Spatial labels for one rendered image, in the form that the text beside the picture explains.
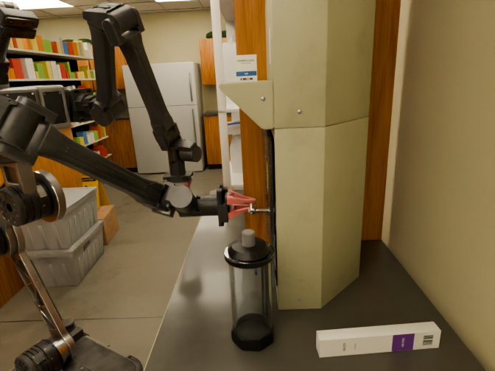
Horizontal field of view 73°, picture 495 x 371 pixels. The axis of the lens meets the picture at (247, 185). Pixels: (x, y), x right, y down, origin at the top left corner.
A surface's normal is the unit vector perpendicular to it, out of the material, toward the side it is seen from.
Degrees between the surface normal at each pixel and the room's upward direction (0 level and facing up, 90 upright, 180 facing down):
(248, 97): 90
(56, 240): 96
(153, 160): 90
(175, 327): 0
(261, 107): 90
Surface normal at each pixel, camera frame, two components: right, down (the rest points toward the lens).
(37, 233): 0.00, 0.39
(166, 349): -0.04, -0.95
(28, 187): 0.87, 0.11
